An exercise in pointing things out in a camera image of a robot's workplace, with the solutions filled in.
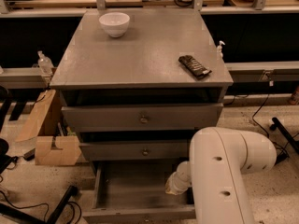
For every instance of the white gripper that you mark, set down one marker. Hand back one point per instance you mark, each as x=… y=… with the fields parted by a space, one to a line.
x=177 y=183

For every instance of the grey bottom drawer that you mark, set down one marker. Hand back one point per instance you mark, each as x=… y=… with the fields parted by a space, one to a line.
x=133 y=192

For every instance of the grey drawer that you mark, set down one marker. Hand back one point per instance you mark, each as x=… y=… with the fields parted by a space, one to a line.
x=122 y=118
x=135 y=150
x=133 y=192

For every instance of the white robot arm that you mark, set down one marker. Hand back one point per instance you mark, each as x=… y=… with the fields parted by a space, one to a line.
x=218 y=157

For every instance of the grey middle drawer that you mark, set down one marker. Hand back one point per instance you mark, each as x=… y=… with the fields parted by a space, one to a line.
x=135 y=150

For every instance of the grey top drawer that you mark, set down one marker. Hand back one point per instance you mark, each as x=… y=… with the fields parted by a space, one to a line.
x=122 y=118

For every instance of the grey drawer cabinet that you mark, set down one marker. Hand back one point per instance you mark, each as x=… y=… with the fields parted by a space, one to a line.
x=140 y=68

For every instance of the dark snack bar wrapper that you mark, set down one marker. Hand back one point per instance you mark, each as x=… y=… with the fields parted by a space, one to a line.
x=195 y=68

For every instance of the black stand leg right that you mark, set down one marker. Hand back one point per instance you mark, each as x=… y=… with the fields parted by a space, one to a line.
x=286 y=134

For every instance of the black stand leg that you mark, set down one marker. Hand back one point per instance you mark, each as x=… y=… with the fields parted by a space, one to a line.
x=10 y=211
x=286 y=134

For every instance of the brown cardboard box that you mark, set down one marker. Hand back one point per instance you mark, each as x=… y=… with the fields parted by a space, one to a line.
x=42 y=127

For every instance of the small white pump bottle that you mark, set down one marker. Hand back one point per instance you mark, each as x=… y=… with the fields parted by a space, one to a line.
x=219 y=48

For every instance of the black stand leg left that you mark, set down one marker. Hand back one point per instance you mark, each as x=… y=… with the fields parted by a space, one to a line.
x=10 y=211

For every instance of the white ceramic bowl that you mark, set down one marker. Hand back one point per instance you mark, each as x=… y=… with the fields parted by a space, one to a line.
x=114 y=24

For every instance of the clear pump bottle left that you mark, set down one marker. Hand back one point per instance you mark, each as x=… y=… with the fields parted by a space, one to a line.
x=44 y=63

